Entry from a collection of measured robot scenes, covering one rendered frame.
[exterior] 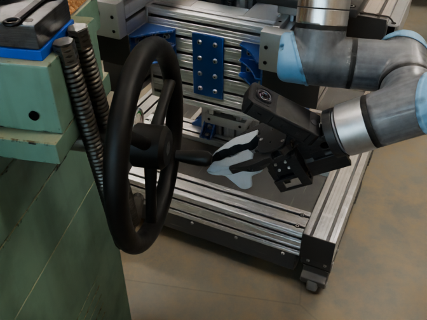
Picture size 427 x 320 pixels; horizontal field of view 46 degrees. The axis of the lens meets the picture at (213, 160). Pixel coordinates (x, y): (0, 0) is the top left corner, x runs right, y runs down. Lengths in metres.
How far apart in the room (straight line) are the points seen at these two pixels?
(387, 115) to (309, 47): 0.15
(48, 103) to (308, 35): 0.37
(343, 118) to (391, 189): 1.27
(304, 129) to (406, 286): 1.01
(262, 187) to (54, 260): 0.81
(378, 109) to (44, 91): 0.41
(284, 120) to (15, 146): 0.34
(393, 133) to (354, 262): 1.00
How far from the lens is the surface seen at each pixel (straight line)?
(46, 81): 0.59
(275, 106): 0.69
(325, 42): 0.74
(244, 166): 0.73
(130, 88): 0.56
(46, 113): 0.61
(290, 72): 0.75
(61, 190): 0.86
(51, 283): 0.89
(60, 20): 0.63
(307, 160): 0.75
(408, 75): 0.71
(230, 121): 1.54
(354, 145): 0.70
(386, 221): 1.81
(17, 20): 0.58
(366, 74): 0.75
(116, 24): 1.28
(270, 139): 0.74
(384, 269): 1.66
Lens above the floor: 1.21
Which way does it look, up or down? 38 degrees down
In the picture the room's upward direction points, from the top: straight up
